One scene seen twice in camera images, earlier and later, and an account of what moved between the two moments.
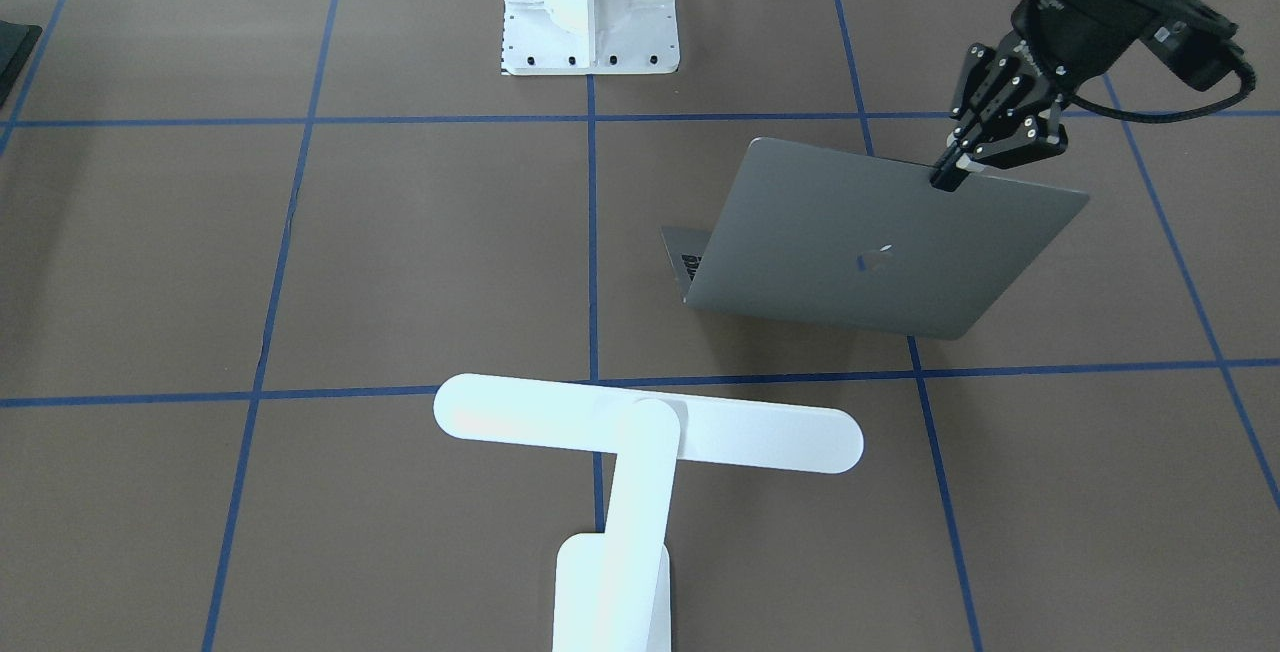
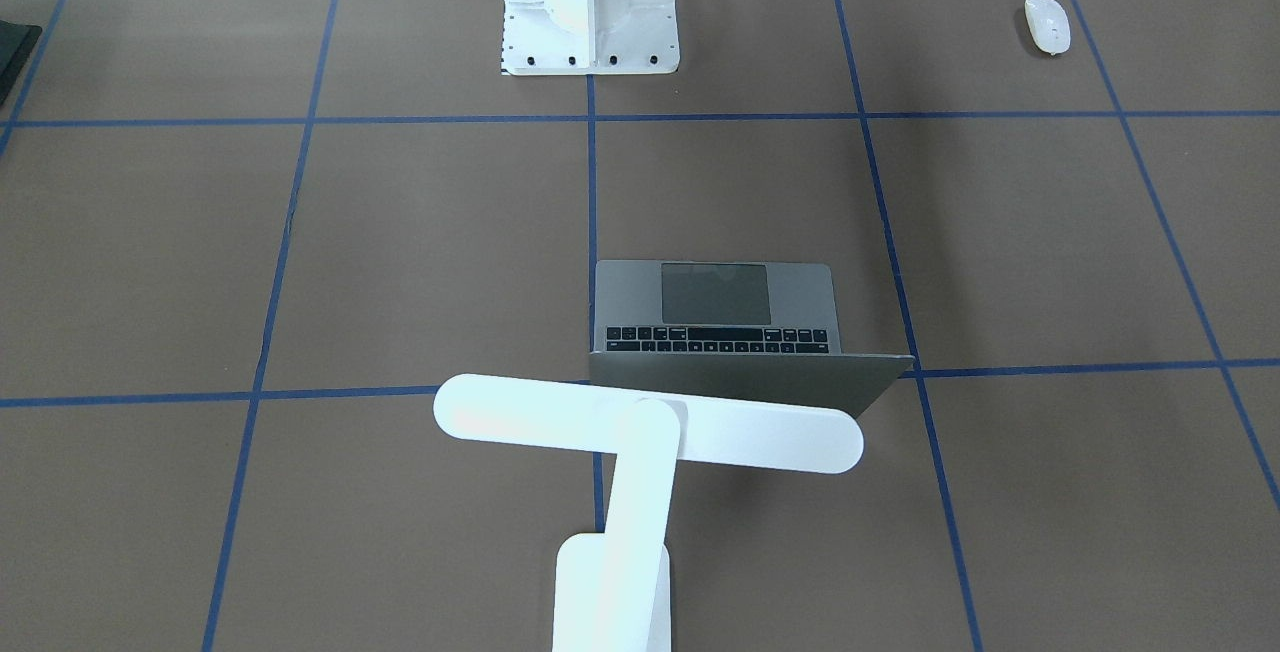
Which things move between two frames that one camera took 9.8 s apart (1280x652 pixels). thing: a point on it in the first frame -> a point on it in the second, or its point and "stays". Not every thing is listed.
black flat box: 17,40 stays
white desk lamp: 613,590 stays
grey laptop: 865,239 -> 738,331
